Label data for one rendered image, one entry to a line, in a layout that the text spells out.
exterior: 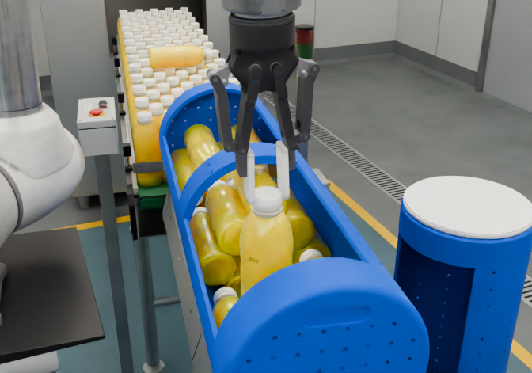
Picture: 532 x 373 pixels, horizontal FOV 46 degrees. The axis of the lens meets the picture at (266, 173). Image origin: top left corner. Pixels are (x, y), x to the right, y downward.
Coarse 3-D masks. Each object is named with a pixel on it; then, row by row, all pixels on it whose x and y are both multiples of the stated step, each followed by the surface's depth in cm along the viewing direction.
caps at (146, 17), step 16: (128, 16) 292; (144, 16) 293; (160, 16) 295; (128, 32) 259; (144, 32) 258; (160, 32) 260; (192, 32) 259; (128, 48) 234; (144, 64) 219; (208, 64) 214; (224, 64) 220; (144, 80) 197; (176, 80) 198; (192, 80) 200; (208, 80) 197
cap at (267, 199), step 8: (256, 192) 80; (264, 192) 81; (272, 192) 81; (280, 192) 80; (256, 200) 80; (264, 200) 79; (272, 200) 79; (280, 200) 80; (256, 208) 80; (264, 208) 80; (272, 208) 80
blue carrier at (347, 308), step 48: (192, 96) 146; (240, 96) 154; (192, 192) 111; (192, 240) 105; (336, 240) 115; (288, 288) 76; (336, 288) 75; (384, 288) 78; (240, 336) 76; (288, 336) 76; (336, 336) 78; (384, 336) 80
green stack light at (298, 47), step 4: (296, 44) 198; (300, 44) 197; (304, 44) 197; (308, 44) 197; (312, 44) 198; (296, 48) 198; (300, 48) 197; (304, 48) 197; (308, 48) 197; (312, 48) 198; (300, 52) 198; (304, 52) 198; (308, 52) 198; (312, 52) 199; (300, 56) 198; (304, 56) 198; (308, 56) 198; (312, 56) 200
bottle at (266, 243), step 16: (256, 224) 80; (272, 224) 80; (288, 224) 82; (240, 240) 83; (256, 240) 80; (272, 240) 80; (288, 240) 81; (240, 256) 84; (256, 256) 81; (272, 256) 81; (288, 256) 82; (256, 272) 82; (272, 272) 82
